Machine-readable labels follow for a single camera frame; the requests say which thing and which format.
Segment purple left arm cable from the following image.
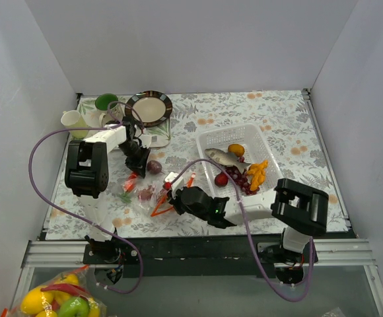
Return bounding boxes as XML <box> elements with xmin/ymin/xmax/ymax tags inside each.
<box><xmin>28</xmin><ymin>101</ymin><xmax>145</xmax><ymax>295</ymax></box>

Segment aluminium frame rail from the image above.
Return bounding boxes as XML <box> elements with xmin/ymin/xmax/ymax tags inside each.
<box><xmin>24</xmin><ymin>239</ymin><xmax>376</xmax><ymax>267</ymax></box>

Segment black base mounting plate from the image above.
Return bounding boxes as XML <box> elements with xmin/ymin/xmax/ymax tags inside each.
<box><xmin>83</xmin><ymin>234</ymin><xmax>321</xmax><ymax>279</ymax></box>

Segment floral table mat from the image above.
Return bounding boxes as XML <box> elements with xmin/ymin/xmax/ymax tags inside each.
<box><xmin>44</xmin><ymin>89</ymin><xmax>349</xmax><ymax>238</ymax></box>

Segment fake pink grape bunch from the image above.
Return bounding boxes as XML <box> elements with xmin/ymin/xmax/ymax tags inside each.
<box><xmin>137</xmin><ymin>186</ymin><xmax>155</xmax><ymax>201</ymax></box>

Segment fake orange carrot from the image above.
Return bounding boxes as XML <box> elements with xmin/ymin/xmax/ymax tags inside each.
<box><xmin>118</xmin><ymin>172</ymin><xmax>138</xmax><ymax>204</ymax></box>

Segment floral serving tray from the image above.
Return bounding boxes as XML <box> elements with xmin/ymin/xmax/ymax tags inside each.
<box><xmin>76</xmin><ymin>95</ymin><xmax>171</xmax><ymax>149</ymax></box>

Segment fake red apple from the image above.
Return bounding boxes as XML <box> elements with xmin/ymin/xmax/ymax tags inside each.
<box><xmin>214</xmin><ymin>173</ymin><xmax>228</xmax><ymax>188</ymax></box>

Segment dark striped rim plate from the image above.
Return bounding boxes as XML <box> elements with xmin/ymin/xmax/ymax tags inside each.
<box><xmin>124</xmin><ymin>90</ymin><xmax>172</xmax><ymax>127</ymax></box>

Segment clear zip top bag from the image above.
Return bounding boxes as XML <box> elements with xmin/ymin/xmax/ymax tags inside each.
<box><xmin>117</xmin><ymin>172</ymin><xmax>174</xmax><ymax>217</ymax></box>

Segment bag of fake fruit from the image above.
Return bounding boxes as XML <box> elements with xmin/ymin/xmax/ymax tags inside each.
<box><xmin>1</xmin><ymin>265</ymin><xmax>107</xmax><ymax>317</ymax></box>

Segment white plastic basket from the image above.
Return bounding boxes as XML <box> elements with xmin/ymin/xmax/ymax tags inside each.
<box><xmin>195</xmin><ymin>123</ymin><xmax>284</xmax><ymax>212</ymax></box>

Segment clear plastic wrapper corner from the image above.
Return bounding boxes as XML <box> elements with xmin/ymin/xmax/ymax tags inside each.
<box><xmin>322</xmin><ymin>307</ymin><xmax>345</xmax><ymax>317</ymax></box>

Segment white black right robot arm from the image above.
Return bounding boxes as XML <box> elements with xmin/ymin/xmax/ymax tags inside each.
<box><xmin>168</xmin><ymin>178</ymin><xmax>328</xmax><ymax>263</ymax></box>

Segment green inside cat mug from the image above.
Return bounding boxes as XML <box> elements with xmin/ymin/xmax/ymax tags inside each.
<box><xmin>94</xmin><ymin>93</ymin><xmax>123</xmax><ymax>126</ymax></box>

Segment fake brown kiwi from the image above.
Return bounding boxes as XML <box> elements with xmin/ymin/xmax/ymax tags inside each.
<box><xmin>228</xmin><ymin>143</ymin><xmax>245</xmax><ymax>157</ymax></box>

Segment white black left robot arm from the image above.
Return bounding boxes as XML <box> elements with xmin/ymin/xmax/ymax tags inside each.
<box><xmin>65</xmin><ymin>117</ymin><xmax>151</xmax><ymax>264</ymax></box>

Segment fake red grapes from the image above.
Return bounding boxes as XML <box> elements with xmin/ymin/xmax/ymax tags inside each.
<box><xmin>225</xmin><ymin>166</ymin><xmax>260</xmax><ymax>195</ymax></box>

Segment fake orange segments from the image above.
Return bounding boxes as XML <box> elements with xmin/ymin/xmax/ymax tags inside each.
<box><xmin>247</xmin><ymin>160</ymin><xmax>269</xmax><ymax>192</ymax></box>

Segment pale yellow cup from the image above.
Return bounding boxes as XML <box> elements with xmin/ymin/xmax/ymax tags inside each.
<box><xmin>61</xmin><ymin>110</ymin><xmax>88</xmax><ymax>139</ymax></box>

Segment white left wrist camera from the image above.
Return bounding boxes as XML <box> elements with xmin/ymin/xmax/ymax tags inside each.
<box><xmin>139</xmin><ymin>134</ymin><xmax>153</xmax><ymax>149</ymax></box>

